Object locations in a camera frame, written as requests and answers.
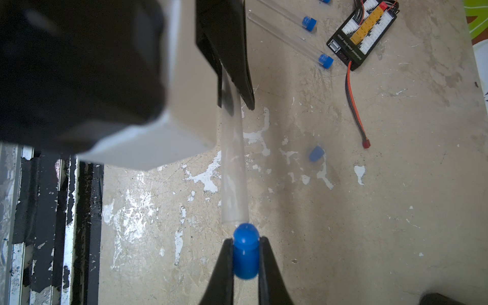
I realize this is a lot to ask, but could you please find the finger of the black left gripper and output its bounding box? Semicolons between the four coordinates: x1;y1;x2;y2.
195;0;255;111

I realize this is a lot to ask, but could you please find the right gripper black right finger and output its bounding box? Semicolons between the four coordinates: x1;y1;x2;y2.
258;236;293;305

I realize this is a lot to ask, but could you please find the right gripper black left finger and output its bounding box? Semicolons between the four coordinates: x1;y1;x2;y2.
200;238;234;305

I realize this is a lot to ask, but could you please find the clear test tube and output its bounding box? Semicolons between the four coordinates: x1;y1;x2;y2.
247;13;325;65
221;71;249;226
258;0;309;30

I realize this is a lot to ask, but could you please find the black battery charging board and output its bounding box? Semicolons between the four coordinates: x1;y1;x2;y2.
327;0;399;71

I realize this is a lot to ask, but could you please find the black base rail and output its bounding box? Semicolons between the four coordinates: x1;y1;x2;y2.
1;143;104;304

